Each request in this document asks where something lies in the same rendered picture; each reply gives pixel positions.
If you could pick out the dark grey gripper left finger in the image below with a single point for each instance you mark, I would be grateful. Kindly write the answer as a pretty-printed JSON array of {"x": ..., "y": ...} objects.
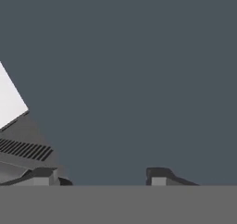
[{"x": 41, "y": 175}]

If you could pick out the grey appliance with vent slats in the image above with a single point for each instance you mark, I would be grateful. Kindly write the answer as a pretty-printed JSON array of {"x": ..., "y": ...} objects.
[{"x": 18, "y": 135}]

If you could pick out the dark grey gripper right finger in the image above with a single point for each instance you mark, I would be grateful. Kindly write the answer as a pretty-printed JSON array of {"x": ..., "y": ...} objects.
[{"x": 160, "y": 175}]

